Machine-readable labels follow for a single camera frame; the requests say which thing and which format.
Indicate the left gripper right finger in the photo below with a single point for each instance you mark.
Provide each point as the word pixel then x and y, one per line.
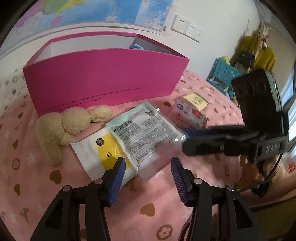
pixel 236 221

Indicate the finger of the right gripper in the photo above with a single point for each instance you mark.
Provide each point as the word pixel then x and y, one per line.
pixel 233 130
pixel 223 143

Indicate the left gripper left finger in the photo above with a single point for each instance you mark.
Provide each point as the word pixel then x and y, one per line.
pixel 61 219

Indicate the floral tissue pack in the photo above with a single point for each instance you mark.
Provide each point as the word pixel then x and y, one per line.
pixel 187 117

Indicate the clear printed plastic packet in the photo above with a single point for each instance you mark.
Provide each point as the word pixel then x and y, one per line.
pixel 148 139

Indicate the white yellow wet wipes pack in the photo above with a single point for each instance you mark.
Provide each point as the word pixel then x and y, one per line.
pixel 99 153

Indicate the beige plush bear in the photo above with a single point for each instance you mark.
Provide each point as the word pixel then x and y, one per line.
pixel 54 130

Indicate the yellow tissue pack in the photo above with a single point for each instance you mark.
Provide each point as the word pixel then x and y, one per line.
pixel 195 100

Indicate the blue gingham scrunchie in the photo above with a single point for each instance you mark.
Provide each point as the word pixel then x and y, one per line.
pixel 136 47

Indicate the pink right sleeve forearm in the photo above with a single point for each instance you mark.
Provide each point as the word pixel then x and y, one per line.
pixel 280 187

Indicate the right hand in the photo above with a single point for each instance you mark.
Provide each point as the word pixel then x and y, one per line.
pixel 250 175

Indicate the yellow coat on rack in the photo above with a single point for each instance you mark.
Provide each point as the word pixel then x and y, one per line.
pixel 265 59

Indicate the black handbag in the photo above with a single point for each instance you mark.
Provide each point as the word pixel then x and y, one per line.
pixel 246 58

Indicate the blue plastic basket shelf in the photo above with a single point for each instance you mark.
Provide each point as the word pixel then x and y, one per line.
pixel 221 76

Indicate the pink cardboard box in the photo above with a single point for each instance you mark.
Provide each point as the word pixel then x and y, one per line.
pixel 97 68

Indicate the white wall sockets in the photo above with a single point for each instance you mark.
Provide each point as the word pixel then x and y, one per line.
pixel 187 28

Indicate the colourful wall map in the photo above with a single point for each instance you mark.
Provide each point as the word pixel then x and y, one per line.
pixel 46 15

